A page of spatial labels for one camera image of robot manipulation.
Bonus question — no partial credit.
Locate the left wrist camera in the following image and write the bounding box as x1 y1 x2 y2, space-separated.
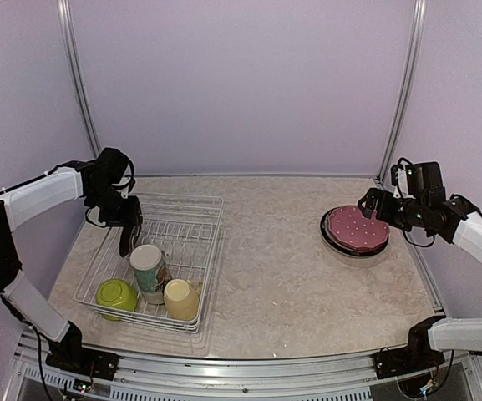
97 147 136 199

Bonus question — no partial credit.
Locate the floral patterned tall mug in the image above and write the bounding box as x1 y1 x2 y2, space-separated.
129 244 172 305

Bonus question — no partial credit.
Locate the small black plate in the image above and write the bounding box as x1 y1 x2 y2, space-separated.
119 225 141 258

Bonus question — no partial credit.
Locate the black rimmed striped plate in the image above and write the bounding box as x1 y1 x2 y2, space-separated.
320 208 391 260

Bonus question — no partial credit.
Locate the white wire dish rack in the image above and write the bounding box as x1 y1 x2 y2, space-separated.
74 193 224 333

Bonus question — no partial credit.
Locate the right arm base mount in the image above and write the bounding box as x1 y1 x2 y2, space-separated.
373 316 445 379

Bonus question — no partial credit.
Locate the aluminium front frame rail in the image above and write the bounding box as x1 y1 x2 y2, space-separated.
0 333 482 401

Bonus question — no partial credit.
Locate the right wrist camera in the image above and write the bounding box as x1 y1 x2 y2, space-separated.
390 157 445 199

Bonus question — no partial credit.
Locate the right aluminium corner post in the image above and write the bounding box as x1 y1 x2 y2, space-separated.
377 0 427 185

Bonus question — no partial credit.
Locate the maroon pink plate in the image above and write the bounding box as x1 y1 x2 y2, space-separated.
326 205 390 252

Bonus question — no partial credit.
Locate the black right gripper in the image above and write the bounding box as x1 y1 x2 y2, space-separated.
358 187 428 231

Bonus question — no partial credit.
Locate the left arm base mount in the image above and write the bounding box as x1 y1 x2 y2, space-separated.
46 322 120 381

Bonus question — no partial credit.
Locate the yellow mug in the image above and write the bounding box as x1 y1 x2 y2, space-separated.
164 279 203 322

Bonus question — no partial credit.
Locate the aluminium corner post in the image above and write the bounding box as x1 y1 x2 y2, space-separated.
377 0 427 185
56 0 101 156

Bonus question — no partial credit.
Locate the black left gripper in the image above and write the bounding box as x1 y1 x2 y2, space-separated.
88 184 142 226

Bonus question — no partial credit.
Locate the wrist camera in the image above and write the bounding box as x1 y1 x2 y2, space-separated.
390 157 445 199
97 147 136 199

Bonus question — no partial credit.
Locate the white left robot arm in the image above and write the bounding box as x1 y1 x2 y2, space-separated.
0 147 143 372

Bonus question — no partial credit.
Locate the lime green bowl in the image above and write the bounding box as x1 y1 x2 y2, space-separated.
96 279 138 312

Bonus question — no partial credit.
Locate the left aluminium corner post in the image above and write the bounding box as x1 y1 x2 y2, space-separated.
56 0 101 156

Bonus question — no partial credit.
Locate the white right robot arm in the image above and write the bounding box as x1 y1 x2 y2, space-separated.
358 188 482 371

